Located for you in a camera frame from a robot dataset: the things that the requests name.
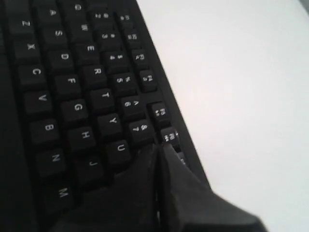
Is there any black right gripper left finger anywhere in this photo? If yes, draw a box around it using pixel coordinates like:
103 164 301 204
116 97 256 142
50 144 158 232

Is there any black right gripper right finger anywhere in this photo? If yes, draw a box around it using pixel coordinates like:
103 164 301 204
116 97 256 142
159 144 267 232

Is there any black acer keyboard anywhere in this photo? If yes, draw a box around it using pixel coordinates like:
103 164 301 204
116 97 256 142
0 0 207 232

